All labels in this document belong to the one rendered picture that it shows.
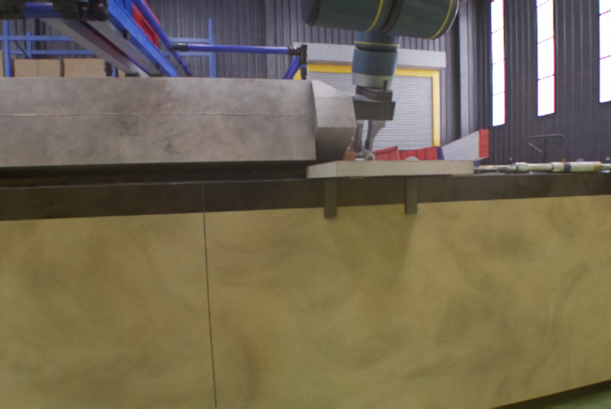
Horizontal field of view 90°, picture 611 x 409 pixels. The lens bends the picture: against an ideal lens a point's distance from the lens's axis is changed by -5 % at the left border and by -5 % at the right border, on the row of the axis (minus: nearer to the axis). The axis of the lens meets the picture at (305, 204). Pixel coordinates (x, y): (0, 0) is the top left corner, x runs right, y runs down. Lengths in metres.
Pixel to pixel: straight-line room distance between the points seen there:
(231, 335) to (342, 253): 0.32
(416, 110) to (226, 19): 7.38
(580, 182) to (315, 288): 0.84
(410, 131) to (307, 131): 12.02
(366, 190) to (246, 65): 11.13
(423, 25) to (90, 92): 0.69
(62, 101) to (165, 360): 0.61
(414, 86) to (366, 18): 12.54
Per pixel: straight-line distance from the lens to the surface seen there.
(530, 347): 1.20
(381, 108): 0.88
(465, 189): 0.93
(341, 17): 0.62
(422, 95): 13.24
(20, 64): 11.77
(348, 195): 0.78
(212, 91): 0.79
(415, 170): 0.65
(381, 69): 0.82
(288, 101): 0.79
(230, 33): 12.20
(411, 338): 0.94
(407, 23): 0.67
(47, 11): 0.85
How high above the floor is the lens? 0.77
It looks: 4 degrees down
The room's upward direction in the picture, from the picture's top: 2 degrees counter-clockwise
